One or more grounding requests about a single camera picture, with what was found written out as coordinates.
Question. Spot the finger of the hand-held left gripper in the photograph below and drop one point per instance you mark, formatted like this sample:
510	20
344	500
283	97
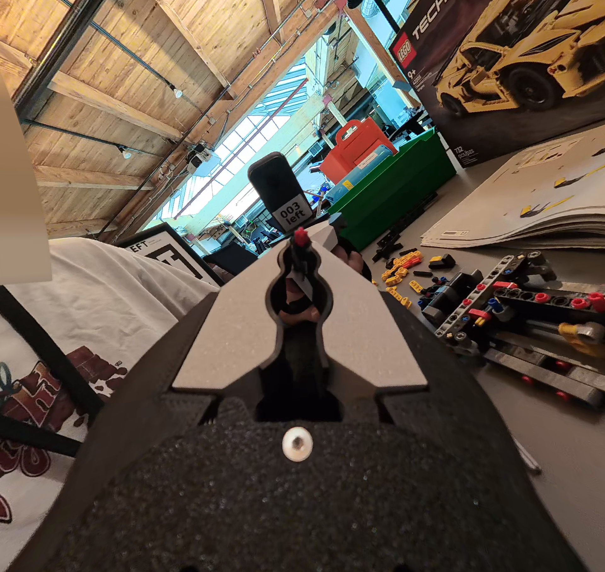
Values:
302	286
326	237

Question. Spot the person's left hand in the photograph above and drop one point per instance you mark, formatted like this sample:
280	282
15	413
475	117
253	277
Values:
360	267

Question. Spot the black office chair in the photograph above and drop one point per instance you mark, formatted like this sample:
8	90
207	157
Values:
231	257

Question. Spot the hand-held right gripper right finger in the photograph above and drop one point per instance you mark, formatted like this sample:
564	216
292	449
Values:
373	340

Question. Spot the green plastic bin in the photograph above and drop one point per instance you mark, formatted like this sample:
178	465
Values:
401	193

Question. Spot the red lego connector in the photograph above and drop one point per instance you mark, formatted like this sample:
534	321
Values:
412	260

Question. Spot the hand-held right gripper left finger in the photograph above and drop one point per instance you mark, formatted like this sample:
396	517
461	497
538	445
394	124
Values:
222	340

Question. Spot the black steel ceiling beam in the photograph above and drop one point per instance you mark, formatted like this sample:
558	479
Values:
71	28

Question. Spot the grey lego axle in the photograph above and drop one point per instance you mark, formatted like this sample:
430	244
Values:
528	457

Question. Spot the lego set box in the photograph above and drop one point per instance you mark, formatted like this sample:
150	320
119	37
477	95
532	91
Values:
520	127

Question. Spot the red lego pin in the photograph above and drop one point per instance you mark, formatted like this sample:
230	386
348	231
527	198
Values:
301	237

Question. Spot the framed black white marker sign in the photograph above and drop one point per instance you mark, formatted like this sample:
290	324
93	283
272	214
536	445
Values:
160	255

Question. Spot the light blue wrapped package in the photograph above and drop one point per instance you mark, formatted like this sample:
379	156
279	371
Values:
378	155

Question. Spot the black lego frame piece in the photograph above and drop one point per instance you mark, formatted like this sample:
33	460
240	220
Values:
397	231

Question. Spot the pile of yellow lego pieces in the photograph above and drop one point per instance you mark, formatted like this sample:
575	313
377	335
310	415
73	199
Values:
392	276

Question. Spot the black yellow lego connector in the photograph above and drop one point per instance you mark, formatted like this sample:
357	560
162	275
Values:
444	262

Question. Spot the white cloth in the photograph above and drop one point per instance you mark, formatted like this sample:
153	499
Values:
118	297

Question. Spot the white ceiling device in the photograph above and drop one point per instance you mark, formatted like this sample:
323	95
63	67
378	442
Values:
198	158

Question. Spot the lego car chassis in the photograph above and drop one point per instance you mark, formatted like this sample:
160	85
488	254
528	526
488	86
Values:
543	297

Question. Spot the white instruction booklet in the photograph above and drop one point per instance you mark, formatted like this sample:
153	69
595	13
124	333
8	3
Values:
496	193

